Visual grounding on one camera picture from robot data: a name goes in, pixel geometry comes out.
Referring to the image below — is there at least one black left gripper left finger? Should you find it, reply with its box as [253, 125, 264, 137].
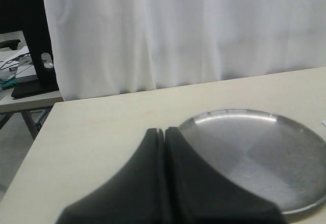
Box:
[57, 129, 168, 223]

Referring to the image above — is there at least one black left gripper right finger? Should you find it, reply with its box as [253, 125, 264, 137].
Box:
[165, 127, 286, 223]

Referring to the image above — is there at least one round metal plate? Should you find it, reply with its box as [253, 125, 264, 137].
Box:
[179, 108, 325, 214]

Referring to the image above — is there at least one white curtain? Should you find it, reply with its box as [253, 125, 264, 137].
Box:
[44, 0, 325, 100]

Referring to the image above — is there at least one side table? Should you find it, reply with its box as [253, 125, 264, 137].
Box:
[1, 45, 62, 138]

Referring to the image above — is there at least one black monitor stand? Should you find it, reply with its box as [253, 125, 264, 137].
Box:
[1, 0, 59, 99]

